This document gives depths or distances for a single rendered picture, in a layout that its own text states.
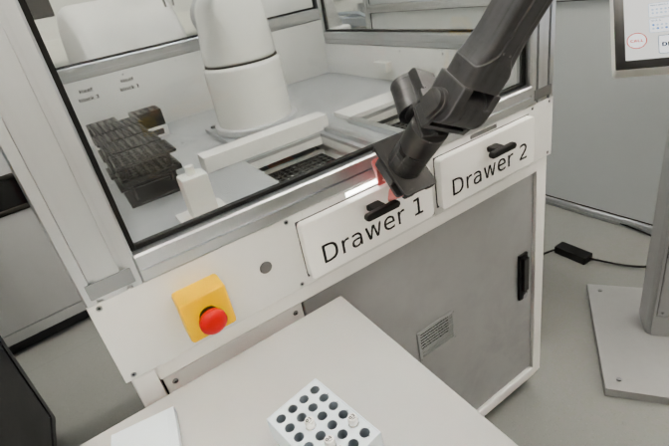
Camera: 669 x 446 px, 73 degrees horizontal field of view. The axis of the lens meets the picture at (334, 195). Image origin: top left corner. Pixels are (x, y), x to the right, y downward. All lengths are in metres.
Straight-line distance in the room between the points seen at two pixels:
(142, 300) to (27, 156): 0.25
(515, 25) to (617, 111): 1.74
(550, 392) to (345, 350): 1.04
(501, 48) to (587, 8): 1.69
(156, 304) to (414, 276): 0.54
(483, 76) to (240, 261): 0.45
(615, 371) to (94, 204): 1.54
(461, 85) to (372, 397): 0.43
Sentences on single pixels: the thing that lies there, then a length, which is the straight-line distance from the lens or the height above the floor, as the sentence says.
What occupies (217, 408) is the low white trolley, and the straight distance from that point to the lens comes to 0.74.
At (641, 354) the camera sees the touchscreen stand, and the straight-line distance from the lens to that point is 1.82.
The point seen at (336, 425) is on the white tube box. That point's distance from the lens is 0.63.
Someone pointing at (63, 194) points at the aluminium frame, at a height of 1.11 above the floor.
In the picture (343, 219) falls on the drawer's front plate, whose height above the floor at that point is 0.90.
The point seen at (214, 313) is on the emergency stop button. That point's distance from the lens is 0.68.
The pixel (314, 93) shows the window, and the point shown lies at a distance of 0.74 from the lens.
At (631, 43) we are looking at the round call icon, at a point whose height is 1.01.
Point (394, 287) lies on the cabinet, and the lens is 0.99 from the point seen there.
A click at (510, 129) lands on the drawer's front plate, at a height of 0.92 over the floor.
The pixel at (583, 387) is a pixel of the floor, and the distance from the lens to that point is 1.73.
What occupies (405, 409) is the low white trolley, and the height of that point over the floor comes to 0.76.
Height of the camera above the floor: 1.29
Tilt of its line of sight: 26 degrees down
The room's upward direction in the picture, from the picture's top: 11 degrees counter-clockwise
